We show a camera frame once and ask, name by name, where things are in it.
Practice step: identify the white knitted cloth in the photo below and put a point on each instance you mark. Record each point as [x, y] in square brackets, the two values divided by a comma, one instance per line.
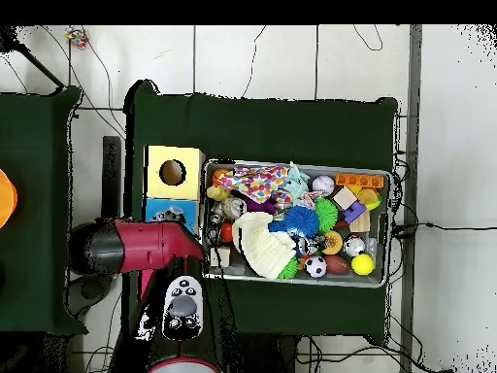
[264, 245]

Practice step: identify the blue spiky ball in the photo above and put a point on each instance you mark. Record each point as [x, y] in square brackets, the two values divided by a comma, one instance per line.
[301, 221]

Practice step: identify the clear plastic bottle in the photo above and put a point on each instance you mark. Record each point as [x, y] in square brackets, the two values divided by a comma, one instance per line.
[171, 214]

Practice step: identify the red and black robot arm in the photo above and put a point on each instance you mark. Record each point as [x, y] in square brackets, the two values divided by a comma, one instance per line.
[147, 245]

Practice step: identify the wooden box with three holes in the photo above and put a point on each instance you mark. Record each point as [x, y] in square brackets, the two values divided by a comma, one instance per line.
[190, 183]

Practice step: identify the polka dot cloth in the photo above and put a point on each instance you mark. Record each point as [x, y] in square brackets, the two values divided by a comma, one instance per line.
[256, 183]

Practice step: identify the small red ball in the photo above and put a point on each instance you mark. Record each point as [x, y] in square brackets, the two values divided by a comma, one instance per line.
[227, 231]

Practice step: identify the small white baseball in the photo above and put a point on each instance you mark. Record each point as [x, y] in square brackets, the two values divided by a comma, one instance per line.
[323, 185]

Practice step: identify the green spiky ball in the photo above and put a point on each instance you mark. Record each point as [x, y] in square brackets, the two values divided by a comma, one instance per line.
[326, 215]

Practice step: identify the small soccer ball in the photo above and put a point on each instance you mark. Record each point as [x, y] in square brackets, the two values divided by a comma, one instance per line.
[315, 266]

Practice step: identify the plain wooden cube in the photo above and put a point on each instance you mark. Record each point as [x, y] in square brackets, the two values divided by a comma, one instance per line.
[345, 197]

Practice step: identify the orange toy building block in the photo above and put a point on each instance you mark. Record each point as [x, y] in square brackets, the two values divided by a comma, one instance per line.
[359, 180]

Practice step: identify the smooth yellow ball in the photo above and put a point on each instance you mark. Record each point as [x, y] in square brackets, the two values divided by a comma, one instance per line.
[362, 264]

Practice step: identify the green cloth side table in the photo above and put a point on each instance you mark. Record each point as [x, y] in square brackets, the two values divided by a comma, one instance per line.
[39, 194]

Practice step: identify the small colourful floor toy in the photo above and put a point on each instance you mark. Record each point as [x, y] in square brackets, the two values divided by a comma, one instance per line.
[76, 36]

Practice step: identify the orange round object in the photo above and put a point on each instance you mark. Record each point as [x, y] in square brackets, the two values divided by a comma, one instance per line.
[6, 198]

